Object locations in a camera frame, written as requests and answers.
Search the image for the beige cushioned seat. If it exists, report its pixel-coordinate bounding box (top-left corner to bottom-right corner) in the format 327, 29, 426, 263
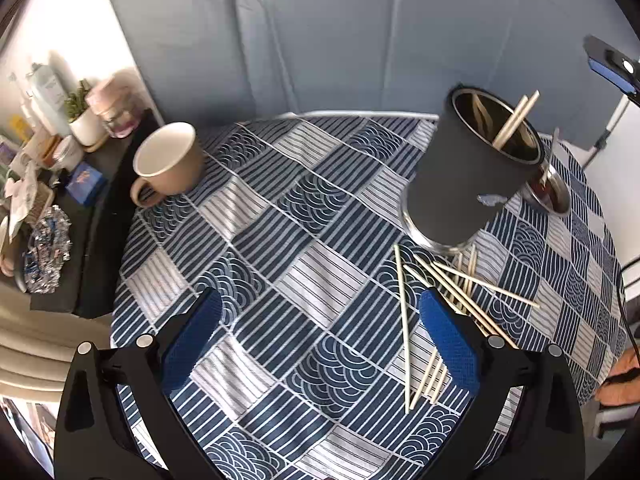
0, 280, 117, 397

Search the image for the bunch of wooden skewers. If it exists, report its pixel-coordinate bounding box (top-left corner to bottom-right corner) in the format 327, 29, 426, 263
394, 244, 541, 415

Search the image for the jar with white lid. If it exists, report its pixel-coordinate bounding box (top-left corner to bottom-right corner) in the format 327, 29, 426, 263
47, 135, 84, 172

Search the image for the crumpled white paper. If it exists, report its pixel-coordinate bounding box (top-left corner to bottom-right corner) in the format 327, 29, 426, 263
4, 161, 40, 240

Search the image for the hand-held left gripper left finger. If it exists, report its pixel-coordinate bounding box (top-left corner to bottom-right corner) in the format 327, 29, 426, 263
54, 287, 223, 480

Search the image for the blue patterned tablecloth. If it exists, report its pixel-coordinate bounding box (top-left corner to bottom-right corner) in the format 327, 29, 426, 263
111, 110, 625, 480

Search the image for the pink candle jar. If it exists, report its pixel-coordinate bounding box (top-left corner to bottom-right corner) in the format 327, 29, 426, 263
86, 72, 147, 139

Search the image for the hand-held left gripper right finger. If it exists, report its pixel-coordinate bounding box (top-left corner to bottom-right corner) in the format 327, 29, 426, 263
419, 287, 587, 480

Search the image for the thin wooden skewer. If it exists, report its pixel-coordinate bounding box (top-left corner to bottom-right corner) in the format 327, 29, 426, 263
492, 94, 530, 149
499, 90, 541, 147

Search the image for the pile of foil wrappers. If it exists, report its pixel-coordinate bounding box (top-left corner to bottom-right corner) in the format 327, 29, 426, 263
21, 207, 74, 295

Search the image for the blue box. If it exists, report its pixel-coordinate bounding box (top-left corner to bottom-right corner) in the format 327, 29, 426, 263
65, 162, 109, 207

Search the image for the green plant in white pot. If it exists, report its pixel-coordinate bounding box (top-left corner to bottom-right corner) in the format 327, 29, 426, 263
63, 78, 109, 147

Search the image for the metal bowl with dark liquid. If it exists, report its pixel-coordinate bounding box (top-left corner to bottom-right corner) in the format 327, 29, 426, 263
521, 159, 572, 217

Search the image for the tall white bottle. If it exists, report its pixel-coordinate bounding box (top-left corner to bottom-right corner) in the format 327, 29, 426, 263
26, 62, 70, 137

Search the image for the black side shelf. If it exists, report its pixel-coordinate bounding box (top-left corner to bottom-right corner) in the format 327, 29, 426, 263
29, 110, 167, 319

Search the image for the grey backdrop cloth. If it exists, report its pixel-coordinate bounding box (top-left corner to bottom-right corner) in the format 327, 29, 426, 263
97, 0, 640, 128

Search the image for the beige ceramic mug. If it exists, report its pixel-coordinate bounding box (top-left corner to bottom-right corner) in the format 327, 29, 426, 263
130, 121, 206, 208

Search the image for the black cylindrical utensil holder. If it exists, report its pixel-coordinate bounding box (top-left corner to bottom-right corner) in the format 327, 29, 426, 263
402, 85, 547, 256

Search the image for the metal spoon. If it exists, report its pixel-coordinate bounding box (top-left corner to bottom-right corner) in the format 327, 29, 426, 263
537, 127, 562, 188

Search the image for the person's right hand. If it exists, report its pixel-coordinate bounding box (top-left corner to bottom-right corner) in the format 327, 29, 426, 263
597, 352, 640, 407

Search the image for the black phone with blue screen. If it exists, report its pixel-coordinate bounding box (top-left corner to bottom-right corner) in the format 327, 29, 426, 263
584, 35, 640, 97

